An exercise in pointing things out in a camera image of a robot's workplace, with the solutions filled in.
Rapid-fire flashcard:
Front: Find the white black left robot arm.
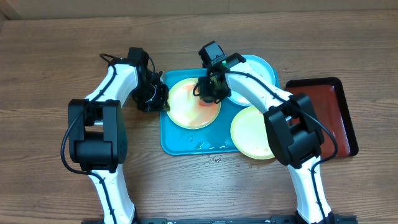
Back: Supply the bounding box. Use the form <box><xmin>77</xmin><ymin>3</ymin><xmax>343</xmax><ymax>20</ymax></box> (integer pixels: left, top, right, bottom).
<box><xmin>60</xmin><ymin>54</ymin><xmax>170</xmax><ymax>223</ymax></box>

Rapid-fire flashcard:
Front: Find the teal plastic tray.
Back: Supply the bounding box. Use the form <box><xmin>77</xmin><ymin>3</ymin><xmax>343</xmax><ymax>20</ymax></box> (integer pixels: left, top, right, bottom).
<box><xmin>159</xmin><ymin>68</ymin><xmax>280</xmax><ymax>156</ymax></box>

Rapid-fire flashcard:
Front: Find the red cleaning sponge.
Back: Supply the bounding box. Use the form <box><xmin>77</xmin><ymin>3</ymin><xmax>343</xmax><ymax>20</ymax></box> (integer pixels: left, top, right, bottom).
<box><xmin>198</xmin><ymin>99</ymin><xmax>215</xmax><ymax>107</ymax></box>

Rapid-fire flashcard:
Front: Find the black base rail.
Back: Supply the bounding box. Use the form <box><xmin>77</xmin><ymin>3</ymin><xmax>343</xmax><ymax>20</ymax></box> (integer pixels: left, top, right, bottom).
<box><xmin>81</xmin><ymin>214</ymin><xmax>358</xmax><ymax>224</ymax></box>

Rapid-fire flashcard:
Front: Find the yellow plate near right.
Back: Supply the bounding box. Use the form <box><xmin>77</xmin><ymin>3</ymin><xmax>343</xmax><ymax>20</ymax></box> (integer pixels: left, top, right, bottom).
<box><xmin>230</xmin><ymin>106</ymin><xmax>274</xmax><ymax>160</ymax></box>

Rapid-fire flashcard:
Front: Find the yellow plate with red stains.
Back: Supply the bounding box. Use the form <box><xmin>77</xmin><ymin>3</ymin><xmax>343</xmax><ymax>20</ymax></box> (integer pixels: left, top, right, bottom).
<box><xmin>167</xmin><ymin>78</ymin><xmax>221</xmax><ymax>129</ymax></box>

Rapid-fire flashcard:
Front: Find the light blue plate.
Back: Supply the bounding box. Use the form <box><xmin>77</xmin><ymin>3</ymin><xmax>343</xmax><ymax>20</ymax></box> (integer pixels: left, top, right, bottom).
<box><xmin>228</xmin><ymin>55</ymin><xmax>280</xmax><ymax>107</ymax></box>

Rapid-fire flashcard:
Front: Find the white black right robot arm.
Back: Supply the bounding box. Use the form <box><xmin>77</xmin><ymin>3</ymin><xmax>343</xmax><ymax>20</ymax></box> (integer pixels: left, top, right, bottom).
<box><xmin>194</xmin><ymin>52</ymin><xmax>333</xmax><ymax>223</ymax></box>

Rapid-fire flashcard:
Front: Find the dark red lacquer tray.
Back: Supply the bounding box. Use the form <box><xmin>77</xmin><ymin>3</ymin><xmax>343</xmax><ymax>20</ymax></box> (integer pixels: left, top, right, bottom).
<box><xmin>285</xmin><ymin>77</ymin><xmax>359</xmax><ymax>157</ymax></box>

